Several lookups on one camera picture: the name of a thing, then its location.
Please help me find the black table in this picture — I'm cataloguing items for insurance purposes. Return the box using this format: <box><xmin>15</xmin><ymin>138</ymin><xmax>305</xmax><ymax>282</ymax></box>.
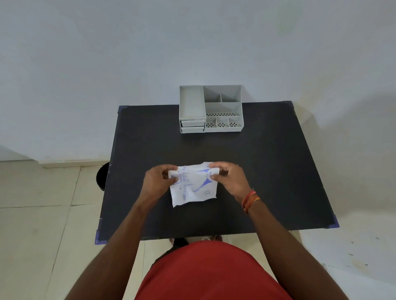
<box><xmin>94</xmin><ymin>101</ymin><xmax>340</xmax><ymax>245</ymax></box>

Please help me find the grey desk organizer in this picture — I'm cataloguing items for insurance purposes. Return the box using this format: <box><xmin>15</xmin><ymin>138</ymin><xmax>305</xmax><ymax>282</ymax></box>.
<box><xmin>179</xmin><ymin>85</ymin><xmax>243</xmax><ymax>134</ymax></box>

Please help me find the person's left hand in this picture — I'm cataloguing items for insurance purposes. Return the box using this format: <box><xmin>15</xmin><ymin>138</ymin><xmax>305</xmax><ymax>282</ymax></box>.
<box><xmin>140</xmin><ymin>164</ymin><xmax>179</xmax><ymax>204</ymax></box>

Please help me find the orange thread wristband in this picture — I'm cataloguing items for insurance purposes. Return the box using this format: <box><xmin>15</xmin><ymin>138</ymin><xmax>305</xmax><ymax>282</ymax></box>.
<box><xmin>242</xmin><ymin>190</ymin><xmax>261</xmax><ymax>214</ymax></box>

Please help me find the person's right forearm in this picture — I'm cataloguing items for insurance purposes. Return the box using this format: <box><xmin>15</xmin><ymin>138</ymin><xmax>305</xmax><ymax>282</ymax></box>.
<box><xmin>243</xmin><ymin>198</ymin><xmax>350</xmax><ymax>300</ymax></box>

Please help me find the person's red shirt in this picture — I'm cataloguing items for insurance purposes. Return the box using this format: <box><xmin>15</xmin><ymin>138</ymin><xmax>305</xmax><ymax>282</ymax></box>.
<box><xmin>134</xmin><ymin>241</ymin><xmax>293</xmax><ymax>300</ymax></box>

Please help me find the person's left forearm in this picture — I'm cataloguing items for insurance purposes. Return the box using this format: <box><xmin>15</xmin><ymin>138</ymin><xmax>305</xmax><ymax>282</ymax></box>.
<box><xmin>63</xmin><ymin>196</ymin><xmax>155</xmax><ymax>300</ymax></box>

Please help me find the black round bin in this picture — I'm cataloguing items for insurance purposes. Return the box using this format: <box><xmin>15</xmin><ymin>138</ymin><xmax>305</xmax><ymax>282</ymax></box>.
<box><xmin>96</xmin><ymin>162</ymin><xmax>111</xmax><ymax>191</ymax></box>

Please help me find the white printed plastic bag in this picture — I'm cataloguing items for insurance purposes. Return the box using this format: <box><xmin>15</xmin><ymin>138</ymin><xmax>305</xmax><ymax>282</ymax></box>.
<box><xmin>167</xmin><ymin>162</ymin><xmax>221</xmax><ymax>208</ymax></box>

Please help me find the person's right hand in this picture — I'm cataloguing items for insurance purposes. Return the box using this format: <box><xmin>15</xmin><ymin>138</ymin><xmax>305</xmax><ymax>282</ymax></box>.
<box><xmin>209</xmin><ymin>161</ymin><xmax>255</xmax><ymax>203</ymax></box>

